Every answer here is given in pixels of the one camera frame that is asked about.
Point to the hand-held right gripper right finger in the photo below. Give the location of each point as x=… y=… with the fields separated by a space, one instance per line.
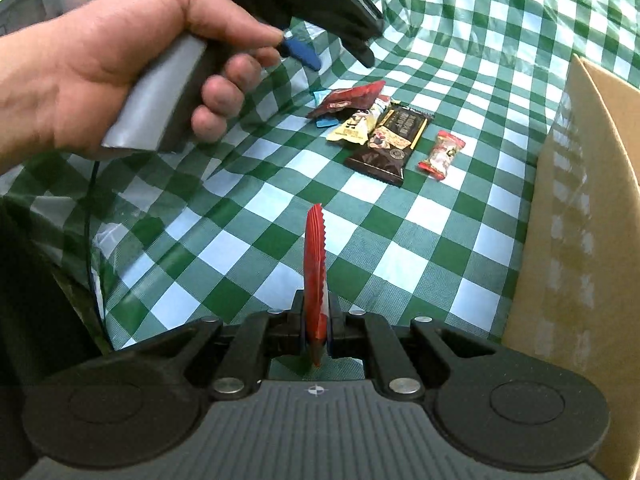
x=336 y=332

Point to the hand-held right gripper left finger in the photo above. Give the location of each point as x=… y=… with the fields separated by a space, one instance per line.
x=299 y=330

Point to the large red snack packet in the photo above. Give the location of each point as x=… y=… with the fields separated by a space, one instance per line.
x=345 y=97

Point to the light blue wafer packet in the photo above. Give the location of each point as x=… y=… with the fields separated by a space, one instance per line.
x=327 y=122

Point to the yellow snack packet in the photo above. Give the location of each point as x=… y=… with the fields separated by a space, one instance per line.
x=350 y=129

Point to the dark brown chocolate bar packet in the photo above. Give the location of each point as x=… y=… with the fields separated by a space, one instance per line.
x=395 y=145

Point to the small red white candy packet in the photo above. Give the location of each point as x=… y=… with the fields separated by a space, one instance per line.
x=440 y=157

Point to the brown cardboard box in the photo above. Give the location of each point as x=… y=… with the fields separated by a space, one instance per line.
x=590 y=210

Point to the person's left hand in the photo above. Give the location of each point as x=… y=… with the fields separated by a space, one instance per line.
x=100 y=50

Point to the green white checkered tablecloth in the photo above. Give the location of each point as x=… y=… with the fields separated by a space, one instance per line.
x=400 y=240

